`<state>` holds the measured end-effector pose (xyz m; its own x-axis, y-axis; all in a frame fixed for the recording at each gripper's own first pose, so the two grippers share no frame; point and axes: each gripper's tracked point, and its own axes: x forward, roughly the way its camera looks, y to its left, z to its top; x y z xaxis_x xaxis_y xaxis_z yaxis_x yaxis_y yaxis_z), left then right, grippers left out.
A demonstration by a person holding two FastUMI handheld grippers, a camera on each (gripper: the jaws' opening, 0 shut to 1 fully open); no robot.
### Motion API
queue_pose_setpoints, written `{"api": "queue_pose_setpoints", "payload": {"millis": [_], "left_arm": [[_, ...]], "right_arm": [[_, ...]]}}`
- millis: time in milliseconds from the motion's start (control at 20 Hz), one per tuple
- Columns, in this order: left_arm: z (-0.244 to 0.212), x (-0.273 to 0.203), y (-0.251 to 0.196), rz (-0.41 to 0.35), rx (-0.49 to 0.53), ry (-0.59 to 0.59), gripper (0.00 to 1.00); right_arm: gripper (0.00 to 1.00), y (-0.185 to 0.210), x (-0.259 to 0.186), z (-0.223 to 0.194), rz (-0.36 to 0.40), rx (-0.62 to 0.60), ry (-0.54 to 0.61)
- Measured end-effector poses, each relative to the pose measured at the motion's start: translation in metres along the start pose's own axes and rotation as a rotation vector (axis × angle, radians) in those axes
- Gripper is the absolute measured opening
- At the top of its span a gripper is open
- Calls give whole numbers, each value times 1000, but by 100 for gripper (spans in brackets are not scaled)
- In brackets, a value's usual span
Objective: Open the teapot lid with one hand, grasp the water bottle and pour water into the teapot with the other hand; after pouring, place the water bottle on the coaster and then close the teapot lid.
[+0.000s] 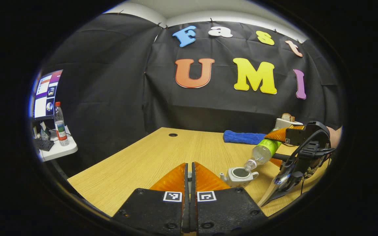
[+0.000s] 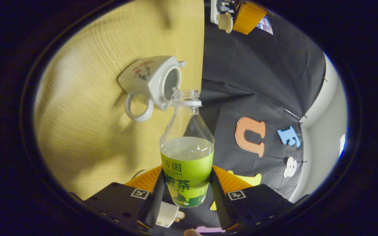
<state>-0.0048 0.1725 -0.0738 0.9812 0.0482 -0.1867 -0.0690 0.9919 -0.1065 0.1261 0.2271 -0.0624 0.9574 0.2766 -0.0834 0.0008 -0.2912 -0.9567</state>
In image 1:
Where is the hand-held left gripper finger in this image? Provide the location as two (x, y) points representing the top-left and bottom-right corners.
(190, 162), (270, 235)
(112, 162), (190, 235)

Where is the clear green label water bottle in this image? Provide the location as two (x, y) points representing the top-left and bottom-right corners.
(244, 138), (283, 171)

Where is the white teacup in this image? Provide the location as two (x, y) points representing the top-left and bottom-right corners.
(220, 167), (259, 188)

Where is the red cap plastic bottle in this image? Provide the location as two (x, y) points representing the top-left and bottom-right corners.
(54, 102), (70, 147)

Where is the white toaster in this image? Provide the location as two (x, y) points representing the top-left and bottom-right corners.
(274, 118), (304, 130)

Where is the blue towel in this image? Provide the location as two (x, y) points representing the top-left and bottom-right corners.
(223, 130), (268, 145)

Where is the black backdrop cloth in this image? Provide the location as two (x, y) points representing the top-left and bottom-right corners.
(41, 13), (345, 177)

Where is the white side table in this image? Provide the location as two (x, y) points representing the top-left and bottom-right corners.
(36, 126), (78, 162)

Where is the black keyboard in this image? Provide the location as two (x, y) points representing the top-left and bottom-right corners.
(33, 139), (55, 151)

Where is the computer monitor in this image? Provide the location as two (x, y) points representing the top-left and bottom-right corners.
(32, 69), (64, 119)

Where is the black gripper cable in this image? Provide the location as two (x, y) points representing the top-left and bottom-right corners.
(284, 129), (336, 171)

